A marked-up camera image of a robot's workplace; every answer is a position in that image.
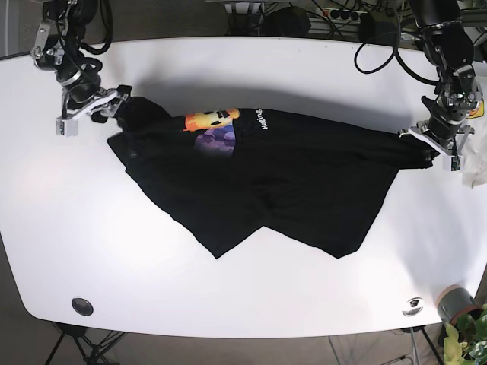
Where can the white graphic T-shirt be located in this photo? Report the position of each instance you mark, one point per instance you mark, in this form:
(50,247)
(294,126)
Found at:
(474,150)

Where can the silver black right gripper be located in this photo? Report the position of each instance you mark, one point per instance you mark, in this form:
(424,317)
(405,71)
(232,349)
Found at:
(82,94)

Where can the silver table grommet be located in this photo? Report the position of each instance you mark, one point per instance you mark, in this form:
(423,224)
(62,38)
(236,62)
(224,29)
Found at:
(413,306)

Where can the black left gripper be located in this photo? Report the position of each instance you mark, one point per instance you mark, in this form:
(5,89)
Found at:
(456,97)

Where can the black T-shirt with emoji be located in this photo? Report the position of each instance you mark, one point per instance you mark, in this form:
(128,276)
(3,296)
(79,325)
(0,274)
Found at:
(225,174)

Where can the potted green plant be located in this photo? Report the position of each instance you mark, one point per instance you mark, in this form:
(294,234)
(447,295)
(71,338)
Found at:
(464,321)

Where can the black tripod stand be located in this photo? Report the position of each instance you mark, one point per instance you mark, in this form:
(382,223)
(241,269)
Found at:
(92,353)

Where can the black table grommet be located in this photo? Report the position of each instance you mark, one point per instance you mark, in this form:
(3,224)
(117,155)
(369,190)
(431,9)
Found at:
(82,306)

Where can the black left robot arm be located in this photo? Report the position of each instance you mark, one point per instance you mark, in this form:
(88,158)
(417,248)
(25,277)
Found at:
(449,49)

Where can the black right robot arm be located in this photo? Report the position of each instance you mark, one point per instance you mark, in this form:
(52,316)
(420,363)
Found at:
(64,24)

